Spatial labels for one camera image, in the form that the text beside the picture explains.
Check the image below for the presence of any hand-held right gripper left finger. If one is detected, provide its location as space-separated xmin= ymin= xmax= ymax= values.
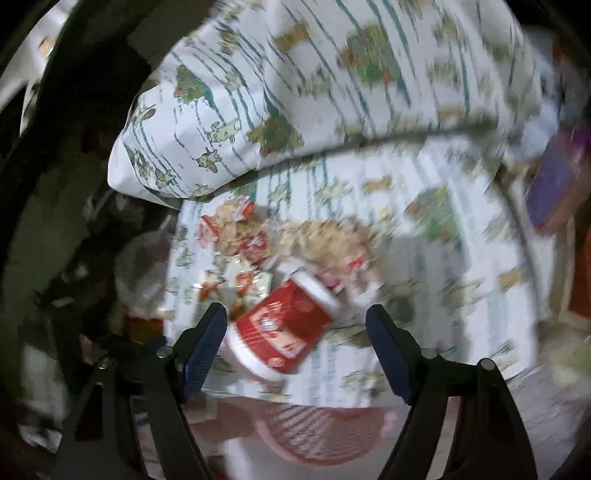
xmin=53 ymin=302 xmax=229 ymax=480

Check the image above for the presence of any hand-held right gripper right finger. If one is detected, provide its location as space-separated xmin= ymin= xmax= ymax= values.
xmin=365 ymin=304 xmax=539 ymax=480

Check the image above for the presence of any red white wrapper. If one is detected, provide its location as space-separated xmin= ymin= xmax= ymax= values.
xmin=198 ymin=198 xmax=275 ymax=259
xmin=277 ymin=219 xmax=384 ymax=289

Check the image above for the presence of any red instant noodle cup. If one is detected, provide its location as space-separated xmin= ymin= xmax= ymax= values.
xmin=224 ymin=272 xmax=354 ymax=384

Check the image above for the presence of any white sauce packet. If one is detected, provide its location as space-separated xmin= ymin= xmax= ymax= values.
xmin=198 ymin=258 xmax=274 ymax=317

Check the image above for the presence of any pink plastic basket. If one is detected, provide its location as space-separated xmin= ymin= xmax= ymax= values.
xmin=189 ymin=397 xmax=398 ymax=467

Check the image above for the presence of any orange basin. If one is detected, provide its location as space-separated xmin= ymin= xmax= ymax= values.
xmin=567 ymin=222 xmax=591 ymax=320

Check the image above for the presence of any purple container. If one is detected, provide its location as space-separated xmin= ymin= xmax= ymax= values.
xmin=525 ymin=129 xmax=591 ymax=237

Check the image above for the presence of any clear plastic bag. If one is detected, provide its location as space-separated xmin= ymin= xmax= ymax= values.
xmin=113 ymin=231 xmax=175 ymax=319

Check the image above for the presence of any printed pillow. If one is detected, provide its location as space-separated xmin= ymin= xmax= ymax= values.
xmin=107 ymin=0 xmax=546 ymax=204

